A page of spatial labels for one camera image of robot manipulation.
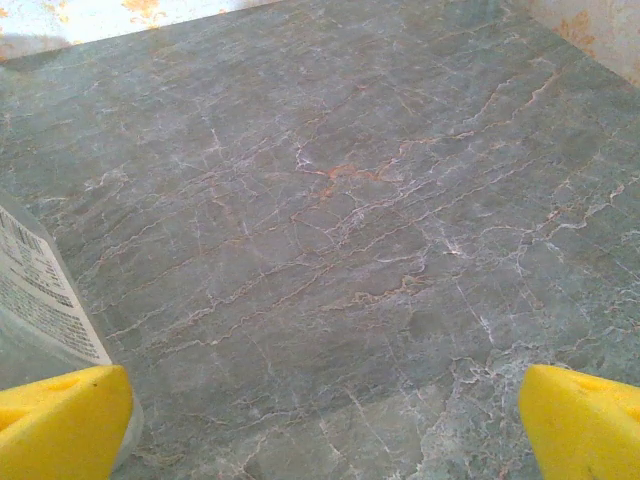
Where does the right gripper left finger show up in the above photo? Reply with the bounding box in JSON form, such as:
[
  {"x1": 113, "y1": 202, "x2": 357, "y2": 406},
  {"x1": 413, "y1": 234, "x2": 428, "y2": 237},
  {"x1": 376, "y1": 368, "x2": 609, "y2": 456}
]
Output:
[{"x1": 0, "y1": 364, "x2": 135, "y2": 480}]

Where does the orange-label bottle with orange cap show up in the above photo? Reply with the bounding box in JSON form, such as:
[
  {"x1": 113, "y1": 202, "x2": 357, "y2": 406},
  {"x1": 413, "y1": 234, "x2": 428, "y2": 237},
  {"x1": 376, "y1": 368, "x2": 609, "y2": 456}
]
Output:
[{"x1": 0, "y1": 192, "x2": 146, "y2": 474}]

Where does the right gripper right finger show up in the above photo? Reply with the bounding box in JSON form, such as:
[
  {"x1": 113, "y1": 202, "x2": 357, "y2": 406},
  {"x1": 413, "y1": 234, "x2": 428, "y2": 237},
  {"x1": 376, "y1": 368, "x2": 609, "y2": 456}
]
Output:
[{"x1": 518, "y1": 363, "x2": 640, "y2": 480}]

